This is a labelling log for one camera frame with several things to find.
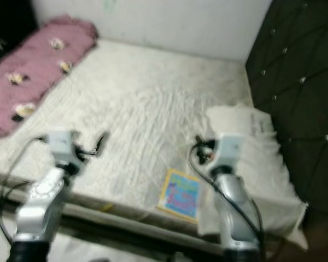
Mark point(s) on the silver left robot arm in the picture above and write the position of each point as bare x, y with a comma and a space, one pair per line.
41, 213

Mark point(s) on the black tufted headboard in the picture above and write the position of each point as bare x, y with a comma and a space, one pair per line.
295, 54

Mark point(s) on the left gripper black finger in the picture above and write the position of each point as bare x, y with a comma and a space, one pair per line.
104, 143

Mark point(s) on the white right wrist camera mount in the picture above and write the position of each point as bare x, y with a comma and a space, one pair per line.
229, 150

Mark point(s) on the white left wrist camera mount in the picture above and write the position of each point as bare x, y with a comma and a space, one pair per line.
62, 146

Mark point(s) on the cream pillow with black print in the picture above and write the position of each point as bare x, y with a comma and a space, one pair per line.
279, 185

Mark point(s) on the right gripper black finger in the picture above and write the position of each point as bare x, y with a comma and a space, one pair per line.
201, 149

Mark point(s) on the pink cartoon print blanket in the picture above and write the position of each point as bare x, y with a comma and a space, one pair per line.
33, 76

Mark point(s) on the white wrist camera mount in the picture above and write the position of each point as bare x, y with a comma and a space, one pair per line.
62, 146
229, 150

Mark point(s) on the white quilted mattress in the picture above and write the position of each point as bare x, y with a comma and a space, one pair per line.
142, 109

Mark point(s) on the blue yellow children's book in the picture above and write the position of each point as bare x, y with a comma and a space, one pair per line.
179, 195

